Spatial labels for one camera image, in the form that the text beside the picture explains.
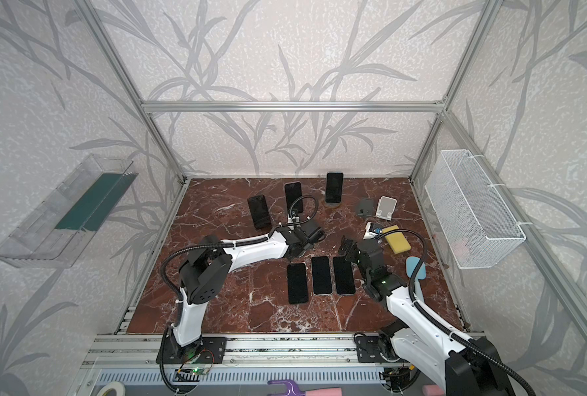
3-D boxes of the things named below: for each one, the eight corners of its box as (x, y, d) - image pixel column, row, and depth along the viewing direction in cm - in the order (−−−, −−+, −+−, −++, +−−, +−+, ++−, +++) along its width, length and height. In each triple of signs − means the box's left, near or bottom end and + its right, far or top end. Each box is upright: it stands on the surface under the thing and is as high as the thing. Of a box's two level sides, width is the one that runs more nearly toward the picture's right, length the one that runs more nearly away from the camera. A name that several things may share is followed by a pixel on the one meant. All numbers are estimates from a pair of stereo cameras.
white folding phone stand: (375, 217, 108) (379, 205, 102) (377, 207, 112) (381, 195, 105) (390, 221, 107) (395, 209, 100) (392, 211, 111) (397, 198, 104)
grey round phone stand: (357, 217, 108) (358, 212, 106) (357, 201, 114) (358, 196, 111) (371, 219, 108) (373, 214, 105) (371, 203, 114) (373, 198, 111)
